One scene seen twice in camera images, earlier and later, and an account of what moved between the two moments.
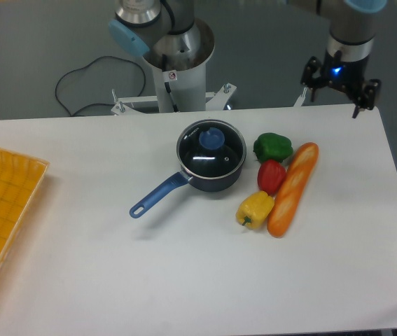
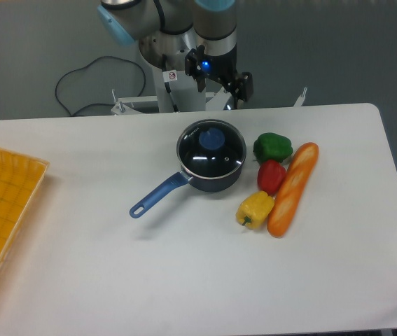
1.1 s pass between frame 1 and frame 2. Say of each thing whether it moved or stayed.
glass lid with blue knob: stayed
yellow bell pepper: stayed
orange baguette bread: stayed
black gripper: moved
